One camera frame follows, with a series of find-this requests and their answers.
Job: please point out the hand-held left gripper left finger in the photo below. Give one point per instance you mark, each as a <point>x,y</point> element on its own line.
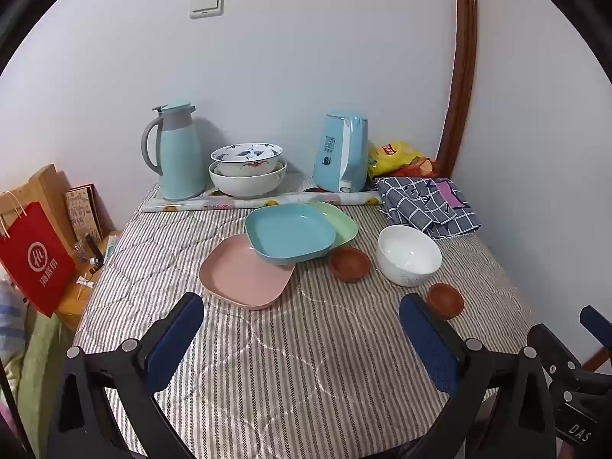
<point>174,339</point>

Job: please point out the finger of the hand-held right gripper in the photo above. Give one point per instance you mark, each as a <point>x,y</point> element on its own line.
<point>596,322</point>
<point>550,346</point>

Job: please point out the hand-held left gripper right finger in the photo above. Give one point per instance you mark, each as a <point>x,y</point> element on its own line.
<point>430,339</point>

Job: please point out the small brown bowl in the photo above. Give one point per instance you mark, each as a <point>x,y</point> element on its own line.
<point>349,263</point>
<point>445,301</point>

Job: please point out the pink square plate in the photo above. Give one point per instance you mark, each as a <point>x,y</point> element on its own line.
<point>234,277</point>

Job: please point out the white bowl with line flowers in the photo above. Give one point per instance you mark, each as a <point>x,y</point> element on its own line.
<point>406,253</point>

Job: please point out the green square plate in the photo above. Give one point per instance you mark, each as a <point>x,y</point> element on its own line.
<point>343,222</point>

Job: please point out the blue square plate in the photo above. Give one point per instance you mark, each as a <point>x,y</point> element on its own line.
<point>287,232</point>

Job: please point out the blue patterned white bowl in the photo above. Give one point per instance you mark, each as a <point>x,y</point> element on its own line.
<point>246,153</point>

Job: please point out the red patterned white bowl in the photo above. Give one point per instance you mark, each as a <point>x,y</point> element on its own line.
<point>276,167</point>

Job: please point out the wooden side table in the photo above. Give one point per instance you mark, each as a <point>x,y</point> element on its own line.
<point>71,301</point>

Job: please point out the small black item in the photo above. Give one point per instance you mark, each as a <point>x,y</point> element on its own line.
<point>93,251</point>

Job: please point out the striped quilted table cover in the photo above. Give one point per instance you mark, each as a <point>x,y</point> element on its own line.
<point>296,358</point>

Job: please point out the grey checked folded cloth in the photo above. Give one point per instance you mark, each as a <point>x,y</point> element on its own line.
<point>425,205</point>

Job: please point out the green cloth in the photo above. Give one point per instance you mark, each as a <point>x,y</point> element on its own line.
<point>38,358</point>

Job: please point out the fruit print paper roll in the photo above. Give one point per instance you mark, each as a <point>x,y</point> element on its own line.
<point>229,203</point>

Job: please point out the patterned brown book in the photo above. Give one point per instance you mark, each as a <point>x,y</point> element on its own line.
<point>83,215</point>

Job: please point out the red paper bag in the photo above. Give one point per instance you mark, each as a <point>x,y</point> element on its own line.
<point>36,258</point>

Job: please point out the large plain white bowl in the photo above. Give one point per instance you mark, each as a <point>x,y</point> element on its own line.
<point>246,185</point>

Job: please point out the red snack bag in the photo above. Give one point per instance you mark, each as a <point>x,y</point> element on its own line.
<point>424,167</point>

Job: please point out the teal thermos jug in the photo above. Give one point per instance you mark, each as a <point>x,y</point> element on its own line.
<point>179,162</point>

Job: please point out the yellow snack bag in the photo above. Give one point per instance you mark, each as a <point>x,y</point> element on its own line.
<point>392,158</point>

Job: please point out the brown kraft paper bag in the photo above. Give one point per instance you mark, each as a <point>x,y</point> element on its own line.
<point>45,189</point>

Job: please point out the teal electric kettle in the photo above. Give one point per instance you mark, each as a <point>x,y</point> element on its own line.
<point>339,153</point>

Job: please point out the brown wooden door frame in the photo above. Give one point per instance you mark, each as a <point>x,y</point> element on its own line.
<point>464,57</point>

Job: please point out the white wall light switch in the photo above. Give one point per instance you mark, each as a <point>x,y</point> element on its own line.
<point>206,4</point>

